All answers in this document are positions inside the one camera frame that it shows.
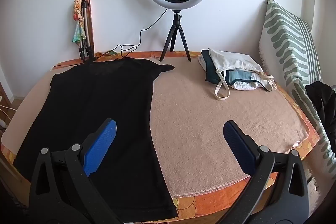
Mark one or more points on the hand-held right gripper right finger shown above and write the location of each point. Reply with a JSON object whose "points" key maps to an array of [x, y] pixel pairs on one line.
{"points": [[240, 145]]}

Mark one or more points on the black top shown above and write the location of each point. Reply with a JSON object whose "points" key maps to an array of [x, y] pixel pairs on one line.
{"points": [[92, 98]]}

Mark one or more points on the light blue folded garment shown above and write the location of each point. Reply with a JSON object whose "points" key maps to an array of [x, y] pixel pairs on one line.
{"points": [[241, 77]]}

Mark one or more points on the green patterned pillow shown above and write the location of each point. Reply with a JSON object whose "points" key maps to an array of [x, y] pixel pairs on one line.
{"points": [[286, 37]]}

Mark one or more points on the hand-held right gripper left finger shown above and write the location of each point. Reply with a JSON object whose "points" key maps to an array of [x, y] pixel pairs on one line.
{"points": [[101, 145]]}

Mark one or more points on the black crumpled cloth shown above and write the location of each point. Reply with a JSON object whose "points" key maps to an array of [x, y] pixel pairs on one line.
{"points": [[323, 100]]}

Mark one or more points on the orange floral bed sheet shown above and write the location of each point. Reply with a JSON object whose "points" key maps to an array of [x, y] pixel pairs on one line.
{"points": [[199, 203]]}

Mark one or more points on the beige blanket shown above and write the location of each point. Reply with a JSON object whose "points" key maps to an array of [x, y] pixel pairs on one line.
{"points": [[210, 113]]}

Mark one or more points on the colourful patterned scarf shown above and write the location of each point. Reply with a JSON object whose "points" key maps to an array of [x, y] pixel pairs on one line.
{"points": [[78, 35]]}

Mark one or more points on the white folded garment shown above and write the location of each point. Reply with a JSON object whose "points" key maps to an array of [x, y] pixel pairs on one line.
{"points": [[244, 86], [202, 60]]}

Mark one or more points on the cream tote bag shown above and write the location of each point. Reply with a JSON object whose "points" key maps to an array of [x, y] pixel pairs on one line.
{"points": [[236, 60]]}

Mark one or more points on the dark teal folded garment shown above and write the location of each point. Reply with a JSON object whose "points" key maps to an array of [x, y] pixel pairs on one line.
{"points": [[211, 71]]}

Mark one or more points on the folded silver tripod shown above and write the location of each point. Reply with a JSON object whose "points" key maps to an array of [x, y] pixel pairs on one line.
{"points": [[88, 29]]}

